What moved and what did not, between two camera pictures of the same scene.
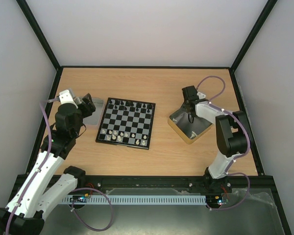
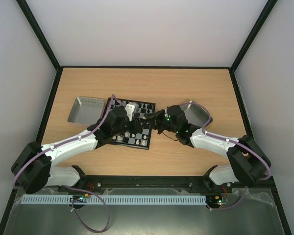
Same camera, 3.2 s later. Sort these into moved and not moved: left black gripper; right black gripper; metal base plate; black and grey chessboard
Moved: left black gripper; right black gripper
Not moved: black and grey chessboard; metal base plate
